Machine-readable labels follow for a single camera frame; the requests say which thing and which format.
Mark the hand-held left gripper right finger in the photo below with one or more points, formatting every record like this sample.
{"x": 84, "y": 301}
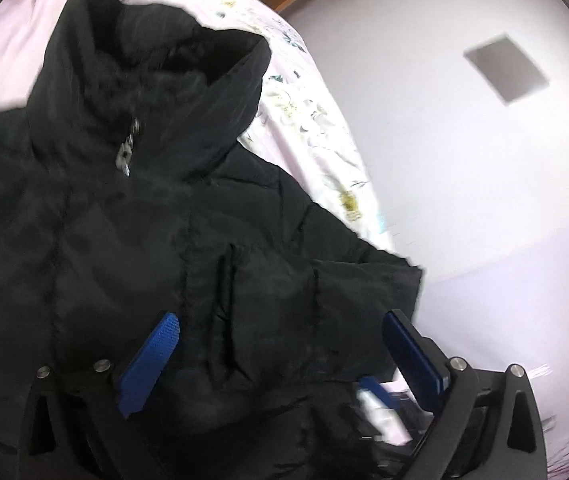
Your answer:
{"x": 414, "y": 355}

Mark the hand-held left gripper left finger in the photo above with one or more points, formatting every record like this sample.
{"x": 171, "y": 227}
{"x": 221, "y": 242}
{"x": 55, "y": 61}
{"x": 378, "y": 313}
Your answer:
{"x": 152, "y": 355}

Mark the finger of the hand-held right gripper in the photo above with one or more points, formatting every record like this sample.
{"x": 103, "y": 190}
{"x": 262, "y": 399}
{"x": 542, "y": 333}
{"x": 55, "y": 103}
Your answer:
{"x": 377, "y": 391}

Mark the black puffer jacket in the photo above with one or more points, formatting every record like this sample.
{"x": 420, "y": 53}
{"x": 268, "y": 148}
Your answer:
{"x": 114, "y": 220}

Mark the pink floral bed sheet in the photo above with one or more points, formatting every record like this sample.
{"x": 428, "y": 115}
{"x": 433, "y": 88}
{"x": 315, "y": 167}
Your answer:
{"x": 309, "y": 135}

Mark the grey wall plate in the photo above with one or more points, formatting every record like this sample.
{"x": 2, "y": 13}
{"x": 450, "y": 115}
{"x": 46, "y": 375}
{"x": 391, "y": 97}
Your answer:
{"x": 507, "y": 67}

